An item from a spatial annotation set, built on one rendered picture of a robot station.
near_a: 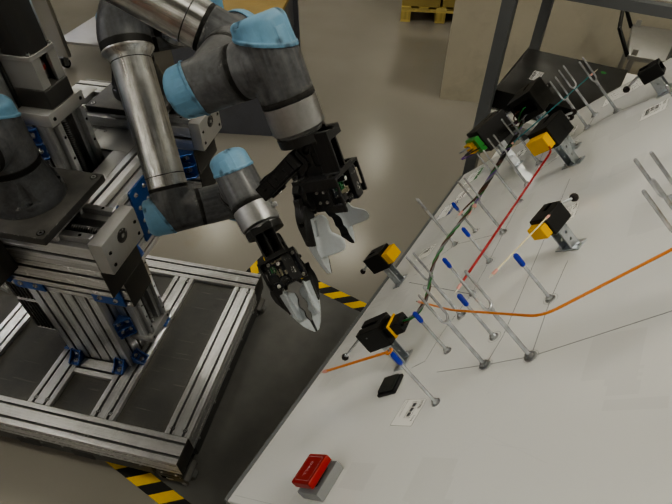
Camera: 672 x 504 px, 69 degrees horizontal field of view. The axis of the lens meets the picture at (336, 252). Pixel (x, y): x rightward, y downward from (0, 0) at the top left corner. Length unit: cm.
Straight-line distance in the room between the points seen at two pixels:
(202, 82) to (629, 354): 59
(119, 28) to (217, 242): 181
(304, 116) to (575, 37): 330
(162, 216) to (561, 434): 75
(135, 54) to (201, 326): 129
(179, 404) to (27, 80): 113
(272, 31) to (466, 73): 330
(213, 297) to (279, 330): 34
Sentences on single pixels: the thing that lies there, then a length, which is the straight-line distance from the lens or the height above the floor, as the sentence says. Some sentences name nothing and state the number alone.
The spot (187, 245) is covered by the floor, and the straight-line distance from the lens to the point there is 273.
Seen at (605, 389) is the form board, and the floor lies 139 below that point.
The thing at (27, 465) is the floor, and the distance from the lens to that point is 227.
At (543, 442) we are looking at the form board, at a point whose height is 135.
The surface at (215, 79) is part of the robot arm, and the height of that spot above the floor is 155.
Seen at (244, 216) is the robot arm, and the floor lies 126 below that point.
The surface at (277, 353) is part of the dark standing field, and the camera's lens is 220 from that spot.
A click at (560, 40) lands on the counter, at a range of 385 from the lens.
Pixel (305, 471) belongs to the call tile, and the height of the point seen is 111.
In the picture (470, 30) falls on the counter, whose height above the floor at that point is 52.
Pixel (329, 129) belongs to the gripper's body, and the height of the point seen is 149.
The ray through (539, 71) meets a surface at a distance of 179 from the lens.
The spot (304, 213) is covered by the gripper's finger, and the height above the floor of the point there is 138.
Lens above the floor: 184
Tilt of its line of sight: 45 degrees down
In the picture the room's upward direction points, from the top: straight up
